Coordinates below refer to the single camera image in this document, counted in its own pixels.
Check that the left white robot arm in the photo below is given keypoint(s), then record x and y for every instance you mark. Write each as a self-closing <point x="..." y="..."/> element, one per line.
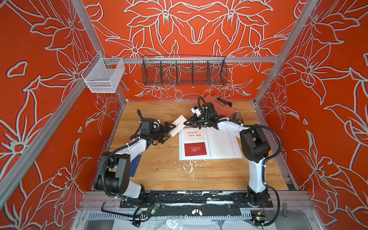
<point x="113" y="174"/>

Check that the red photo card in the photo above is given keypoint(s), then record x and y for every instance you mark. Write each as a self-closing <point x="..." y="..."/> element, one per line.
<point x="195" y="149"/>

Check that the clear mesh wall basket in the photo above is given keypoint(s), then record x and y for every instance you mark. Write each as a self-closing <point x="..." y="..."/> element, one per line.
<point x="103" y="75"/>

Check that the orange plastic tool case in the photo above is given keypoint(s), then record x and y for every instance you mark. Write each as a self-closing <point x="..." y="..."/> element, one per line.
<point x="222" y="107"/>

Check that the white card red text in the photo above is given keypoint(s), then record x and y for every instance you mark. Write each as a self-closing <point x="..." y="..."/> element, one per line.
<point x="192" y="134"/>

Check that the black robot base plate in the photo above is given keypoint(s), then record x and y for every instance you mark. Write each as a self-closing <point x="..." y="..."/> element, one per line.
<point x="240" y="199"/>

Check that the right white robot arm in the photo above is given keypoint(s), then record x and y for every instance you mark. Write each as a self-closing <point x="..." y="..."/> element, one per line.
<point x="255" y="148"/>

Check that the cream card small text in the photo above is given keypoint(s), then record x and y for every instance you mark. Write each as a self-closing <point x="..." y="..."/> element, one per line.
<point x="179" y="125"/>

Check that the white photo album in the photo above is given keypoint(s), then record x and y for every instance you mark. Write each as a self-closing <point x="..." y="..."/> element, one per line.
<point x="219" y="145"/>

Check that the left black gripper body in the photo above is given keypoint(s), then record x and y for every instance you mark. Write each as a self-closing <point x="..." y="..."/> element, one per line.
<point x="158" y="134"/>

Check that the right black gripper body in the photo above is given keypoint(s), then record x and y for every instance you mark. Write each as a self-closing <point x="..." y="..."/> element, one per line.
<point x="201" y="120"/>

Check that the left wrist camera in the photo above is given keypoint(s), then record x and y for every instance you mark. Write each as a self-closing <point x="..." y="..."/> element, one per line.
<point x="149" y="125"/>

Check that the dark blue card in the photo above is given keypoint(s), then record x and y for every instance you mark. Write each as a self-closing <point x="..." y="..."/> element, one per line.
<point x="134" y="165"/>

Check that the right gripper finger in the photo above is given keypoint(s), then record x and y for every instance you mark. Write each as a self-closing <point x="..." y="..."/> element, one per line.
<point x="192" y="125"/>
<point x="190" y="121"/>

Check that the black wire wall basket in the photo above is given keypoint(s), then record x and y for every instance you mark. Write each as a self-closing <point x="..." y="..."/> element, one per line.
<point x="184" y="70"/>

